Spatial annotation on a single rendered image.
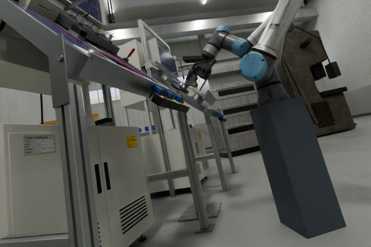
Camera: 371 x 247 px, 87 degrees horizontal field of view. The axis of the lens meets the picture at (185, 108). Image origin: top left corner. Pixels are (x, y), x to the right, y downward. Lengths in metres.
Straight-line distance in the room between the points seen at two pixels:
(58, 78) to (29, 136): 0.31
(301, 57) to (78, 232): 5.33
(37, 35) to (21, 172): 0.40
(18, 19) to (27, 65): 0.52
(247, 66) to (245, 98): 3.66
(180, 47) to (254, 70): 10.10
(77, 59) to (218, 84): 4.00
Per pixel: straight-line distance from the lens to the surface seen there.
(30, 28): 0.76
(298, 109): 1.00
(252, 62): 0.89
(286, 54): 5.34
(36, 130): 0.81
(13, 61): 1.28
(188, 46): 11.02
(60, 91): 0.52
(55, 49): 0.56
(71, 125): 0.49
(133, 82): 0.73
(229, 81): 4.53
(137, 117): 9.68
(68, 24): 1.21
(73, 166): 0.49
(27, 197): 0.78
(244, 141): 4.37
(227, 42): 1.00
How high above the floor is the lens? 0.45
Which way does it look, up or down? 10 degrees up
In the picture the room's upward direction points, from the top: 12 degrees counter-clockwise
